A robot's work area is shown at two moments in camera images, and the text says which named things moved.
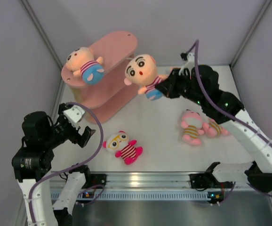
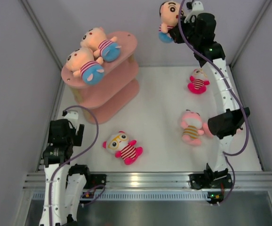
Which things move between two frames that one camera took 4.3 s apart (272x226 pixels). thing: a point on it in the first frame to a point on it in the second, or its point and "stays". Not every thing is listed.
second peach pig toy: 81,60 stays
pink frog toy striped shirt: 192,123 stays
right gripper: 167,86 to 174,32
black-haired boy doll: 142,70 to 169,12
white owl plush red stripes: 127,149 stays
